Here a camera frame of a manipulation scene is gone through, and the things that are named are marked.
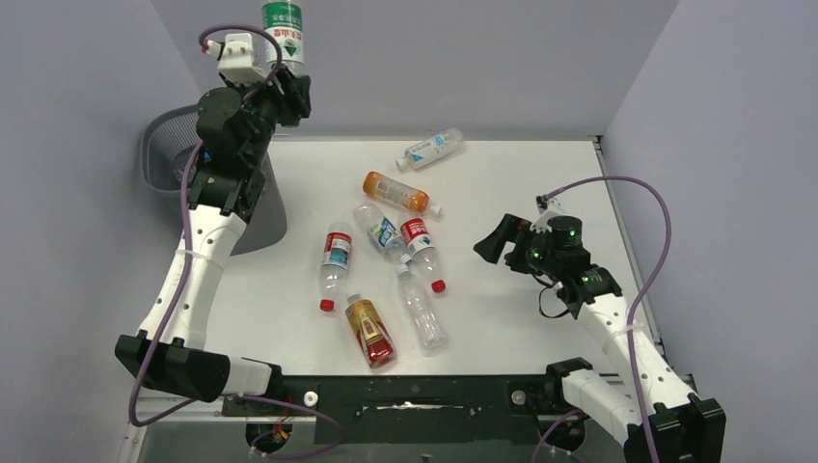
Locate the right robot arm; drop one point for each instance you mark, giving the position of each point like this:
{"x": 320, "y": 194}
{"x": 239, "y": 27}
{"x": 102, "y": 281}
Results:
{"x": 662, "y": 418}

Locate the clear bottle red teal label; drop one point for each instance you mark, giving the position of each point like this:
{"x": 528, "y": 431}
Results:
{"x": 333, "y": 272}

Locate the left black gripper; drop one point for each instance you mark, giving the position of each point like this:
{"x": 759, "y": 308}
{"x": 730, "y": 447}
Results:
{"x": 292, "y": 102}

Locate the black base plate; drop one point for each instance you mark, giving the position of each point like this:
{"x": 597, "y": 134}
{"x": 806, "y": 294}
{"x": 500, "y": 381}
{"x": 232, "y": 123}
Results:
{"x": 389, "y": 409}

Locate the grey mesh waste bin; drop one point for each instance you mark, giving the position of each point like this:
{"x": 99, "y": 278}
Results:
{"x": 165, "y": 146}

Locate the orange tinted bottle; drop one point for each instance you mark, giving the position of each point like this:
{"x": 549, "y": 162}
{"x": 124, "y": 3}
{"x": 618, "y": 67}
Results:
{"x": 398, "y": 194}

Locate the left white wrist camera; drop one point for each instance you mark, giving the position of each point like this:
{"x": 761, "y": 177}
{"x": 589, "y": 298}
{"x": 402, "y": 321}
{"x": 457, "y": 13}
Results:
{"x": 236, "y": 57}

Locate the clear unlabelled bottle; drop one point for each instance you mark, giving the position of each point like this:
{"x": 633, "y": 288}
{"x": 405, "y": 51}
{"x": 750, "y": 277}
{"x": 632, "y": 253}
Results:
{"x": 417, "y": 303}

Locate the clear bottle blue green label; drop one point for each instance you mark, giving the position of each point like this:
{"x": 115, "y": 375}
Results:
{"x": 382, "y": 233}

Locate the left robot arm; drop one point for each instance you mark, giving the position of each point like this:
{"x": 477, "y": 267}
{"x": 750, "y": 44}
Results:
{"x": 221, "y": 187}

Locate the brown tea bottle red base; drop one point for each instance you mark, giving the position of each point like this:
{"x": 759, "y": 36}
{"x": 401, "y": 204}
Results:
{"x": 369, "y": 331}

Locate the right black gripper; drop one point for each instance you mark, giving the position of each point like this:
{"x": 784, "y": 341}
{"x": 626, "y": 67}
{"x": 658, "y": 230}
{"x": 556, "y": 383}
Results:
{"x": 508, "y": 231}

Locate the clear bottle green white label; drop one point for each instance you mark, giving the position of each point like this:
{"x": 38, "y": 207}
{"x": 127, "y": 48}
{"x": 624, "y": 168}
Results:
{"x": 283, "y": 20}

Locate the clear bottle red white label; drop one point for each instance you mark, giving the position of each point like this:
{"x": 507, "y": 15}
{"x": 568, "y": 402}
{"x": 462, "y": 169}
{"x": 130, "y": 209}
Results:
{"x": 422, "y": 250}

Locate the clear bottle white blue label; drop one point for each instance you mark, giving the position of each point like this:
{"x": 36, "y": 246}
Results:
{"x": 430, "y": 150}

